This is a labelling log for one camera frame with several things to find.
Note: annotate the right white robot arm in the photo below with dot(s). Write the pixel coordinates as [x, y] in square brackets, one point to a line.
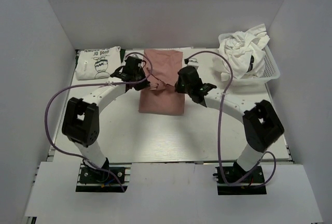
[262, 126]

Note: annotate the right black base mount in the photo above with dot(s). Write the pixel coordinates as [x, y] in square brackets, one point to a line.
[246, 187]

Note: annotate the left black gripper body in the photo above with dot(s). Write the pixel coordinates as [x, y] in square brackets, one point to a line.
[141, 84]

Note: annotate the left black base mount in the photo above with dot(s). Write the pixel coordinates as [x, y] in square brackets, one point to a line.
[90, 181]

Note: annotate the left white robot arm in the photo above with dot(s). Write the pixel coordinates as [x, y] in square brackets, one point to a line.
[81, 124]

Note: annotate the white plastic basket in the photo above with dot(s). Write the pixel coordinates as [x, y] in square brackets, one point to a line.
[271, 71]

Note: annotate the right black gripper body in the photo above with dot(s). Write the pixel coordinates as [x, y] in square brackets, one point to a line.
[179, 86]

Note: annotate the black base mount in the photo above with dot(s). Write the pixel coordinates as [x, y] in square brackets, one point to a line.
[246, 187]
[90, 181]

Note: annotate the pink t shirt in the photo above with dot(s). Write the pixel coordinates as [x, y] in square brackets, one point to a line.
[160, 97]

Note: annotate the crumpled white shirts pile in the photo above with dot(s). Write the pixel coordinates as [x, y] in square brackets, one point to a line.
[242, 53]

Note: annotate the folded dark green t shirt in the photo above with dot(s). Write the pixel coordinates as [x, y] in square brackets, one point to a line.
[122, 55]

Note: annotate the folded white printed t shirt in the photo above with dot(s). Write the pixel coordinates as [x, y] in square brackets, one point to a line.
[97, 63]

